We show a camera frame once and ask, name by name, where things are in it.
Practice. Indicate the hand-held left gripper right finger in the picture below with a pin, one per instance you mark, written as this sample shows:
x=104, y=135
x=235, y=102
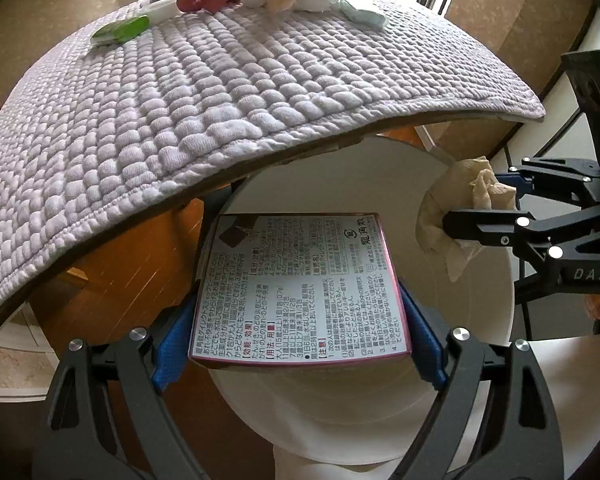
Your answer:
x=426, y=341

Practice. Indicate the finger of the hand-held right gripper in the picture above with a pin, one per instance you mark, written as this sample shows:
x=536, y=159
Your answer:
x=485, y=225
x=555, y=175

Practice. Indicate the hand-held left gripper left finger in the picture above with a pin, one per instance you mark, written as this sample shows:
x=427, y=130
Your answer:
x=172, y=341

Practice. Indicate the round white waste bin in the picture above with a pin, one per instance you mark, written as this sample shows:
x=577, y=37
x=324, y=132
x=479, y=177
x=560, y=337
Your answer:
x=360, y=185

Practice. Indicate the pink medicine box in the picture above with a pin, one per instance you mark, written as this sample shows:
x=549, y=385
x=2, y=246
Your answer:
x=300, y=290

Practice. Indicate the person's right hand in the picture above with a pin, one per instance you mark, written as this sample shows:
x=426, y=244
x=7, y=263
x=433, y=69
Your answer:
x=595, y=310

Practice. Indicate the mint green packet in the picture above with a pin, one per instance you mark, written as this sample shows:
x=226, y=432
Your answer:
x=365, y=15

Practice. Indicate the lilac quilted blanket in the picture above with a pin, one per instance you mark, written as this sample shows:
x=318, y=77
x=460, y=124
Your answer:
x=230, y=85

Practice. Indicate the white tube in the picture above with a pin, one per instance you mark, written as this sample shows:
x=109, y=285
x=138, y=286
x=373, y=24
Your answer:
x=162, y=11

